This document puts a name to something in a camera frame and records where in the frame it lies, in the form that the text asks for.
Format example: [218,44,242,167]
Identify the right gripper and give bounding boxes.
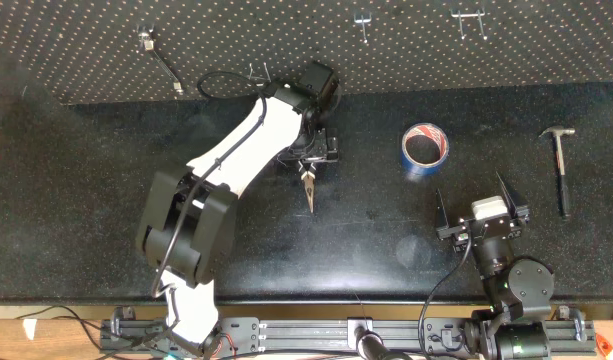
[434,172,531,251]

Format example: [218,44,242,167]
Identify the roll of blue tape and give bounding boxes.
[400,122,451,177]

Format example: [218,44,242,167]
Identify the orange and white object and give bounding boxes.
[594,332,613,360]

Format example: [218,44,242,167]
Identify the wrench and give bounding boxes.
[138,29,186,95]

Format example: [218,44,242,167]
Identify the mounting rail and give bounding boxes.
[99,304,598,360]

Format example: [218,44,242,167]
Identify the black and white pliers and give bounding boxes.
[299,162,318,215]

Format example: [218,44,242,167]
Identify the hammer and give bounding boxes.
[538,126,576,221]

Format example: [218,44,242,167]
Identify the thin black wire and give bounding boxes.
[14,304,105,351]

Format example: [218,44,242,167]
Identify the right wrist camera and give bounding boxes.
[471,196,510,221]

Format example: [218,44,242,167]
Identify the black cable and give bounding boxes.
[417,234,473,359]
[149,71,268,351]

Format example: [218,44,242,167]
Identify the black pegboard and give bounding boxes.
[0,0,613,105]

